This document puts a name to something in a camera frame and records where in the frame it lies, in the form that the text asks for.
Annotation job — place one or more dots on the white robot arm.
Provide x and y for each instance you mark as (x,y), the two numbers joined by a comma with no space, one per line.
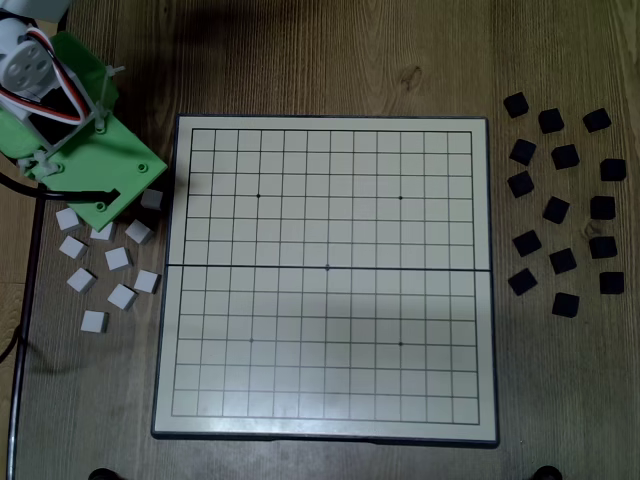
(20,70)

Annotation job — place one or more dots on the white cube stone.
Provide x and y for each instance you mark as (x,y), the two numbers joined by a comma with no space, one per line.
(102,233)
(81,280)
(73,247)
(138,231)
(118,258)
(151,199)
(147,281)
(67,219)
(95,321)
(122,297)

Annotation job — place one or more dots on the white grid go board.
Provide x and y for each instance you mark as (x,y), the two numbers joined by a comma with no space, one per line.
(325,310)

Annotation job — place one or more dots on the black cube stone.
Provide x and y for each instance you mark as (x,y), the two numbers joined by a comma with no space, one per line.
(613,169)
(565,304)
(602,247)
(562,261)
(522,281)
(565,156)
(551,120)
(611,283)
(520,184)
(597,120)
(556,209)
(522,151)
(526,243)
(602,207)
(516,105)

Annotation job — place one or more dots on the white zip tie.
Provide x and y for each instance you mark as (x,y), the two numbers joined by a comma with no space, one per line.
(102,120)
(42,167)

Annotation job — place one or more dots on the black round stand foot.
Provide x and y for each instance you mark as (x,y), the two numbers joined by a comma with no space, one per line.
(102,475)
(546,474)

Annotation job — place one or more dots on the green camera mount plate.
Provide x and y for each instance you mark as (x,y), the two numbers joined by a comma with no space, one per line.
(120,165)

